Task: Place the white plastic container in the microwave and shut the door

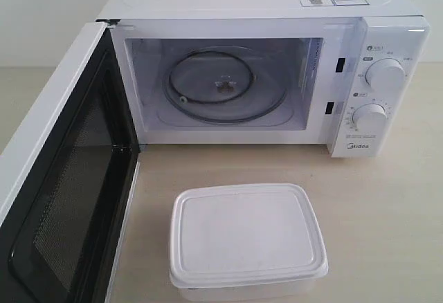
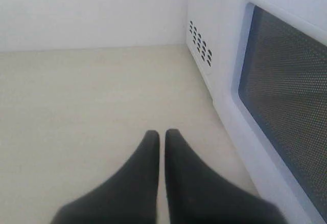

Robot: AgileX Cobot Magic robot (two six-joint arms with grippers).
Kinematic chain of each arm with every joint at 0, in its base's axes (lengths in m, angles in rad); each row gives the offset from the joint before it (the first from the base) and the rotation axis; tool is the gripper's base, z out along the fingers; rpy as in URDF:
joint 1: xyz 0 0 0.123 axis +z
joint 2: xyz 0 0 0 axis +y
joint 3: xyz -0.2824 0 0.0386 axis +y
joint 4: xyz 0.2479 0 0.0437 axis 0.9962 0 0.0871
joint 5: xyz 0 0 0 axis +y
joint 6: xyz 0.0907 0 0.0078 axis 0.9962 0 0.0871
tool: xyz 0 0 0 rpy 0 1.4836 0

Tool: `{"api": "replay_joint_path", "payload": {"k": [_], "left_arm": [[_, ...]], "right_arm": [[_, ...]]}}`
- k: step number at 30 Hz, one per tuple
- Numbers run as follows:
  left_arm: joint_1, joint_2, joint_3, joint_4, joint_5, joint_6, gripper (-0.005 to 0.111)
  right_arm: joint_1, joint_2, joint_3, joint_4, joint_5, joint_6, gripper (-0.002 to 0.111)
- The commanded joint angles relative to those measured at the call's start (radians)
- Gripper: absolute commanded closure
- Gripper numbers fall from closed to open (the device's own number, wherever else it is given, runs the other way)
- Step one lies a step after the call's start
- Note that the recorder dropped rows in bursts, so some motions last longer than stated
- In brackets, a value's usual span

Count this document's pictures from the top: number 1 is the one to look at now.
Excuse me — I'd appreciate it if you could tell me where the glass turntable plate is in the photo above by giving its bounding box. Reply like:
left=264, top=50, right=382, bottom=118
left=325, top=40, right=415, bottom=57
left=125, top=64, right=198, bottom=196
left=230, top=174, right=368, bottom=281
left=163, top=46, right=290, bottom=125

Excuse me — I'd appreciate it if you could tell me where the lower white timer knob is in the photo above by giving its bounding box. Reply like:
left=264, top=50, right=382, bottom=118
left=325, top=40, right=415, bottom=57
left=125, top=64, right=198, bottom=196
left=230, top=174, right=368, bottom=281
left=352, top=103, right=388, bottom=131

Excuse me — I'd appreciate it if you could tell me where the upper white control knob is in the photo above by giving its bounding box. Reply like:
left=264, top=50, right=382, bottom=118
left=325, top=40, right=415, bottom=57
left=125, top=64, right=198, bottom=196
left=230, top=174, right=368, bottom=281
left=365, top=58, right=406, bottom=91

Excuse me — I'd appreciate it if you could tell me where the white Midea microwave oven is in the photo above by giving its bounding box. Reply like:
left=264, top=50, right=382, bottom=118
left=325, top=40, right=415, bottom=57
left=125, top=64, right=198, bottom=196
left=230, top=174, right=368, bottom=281
left=98, top=0, right=430, bottom=158

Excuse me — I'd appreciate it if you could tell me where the white microwave door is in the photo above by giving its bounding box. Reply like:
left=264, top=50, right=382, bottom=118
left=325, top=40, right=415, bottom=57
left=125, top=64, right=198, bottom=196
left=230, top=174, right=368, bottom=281
left=1, top=21, right=140, bottom=302

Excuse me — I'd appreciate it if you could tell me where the white lidded plastic container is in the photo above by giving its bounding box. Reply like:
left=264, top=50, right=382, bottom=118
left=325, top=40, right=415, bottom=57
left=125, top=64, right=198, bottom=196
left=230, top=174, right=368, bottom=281
left=169, top=183, right=329, bottom=302

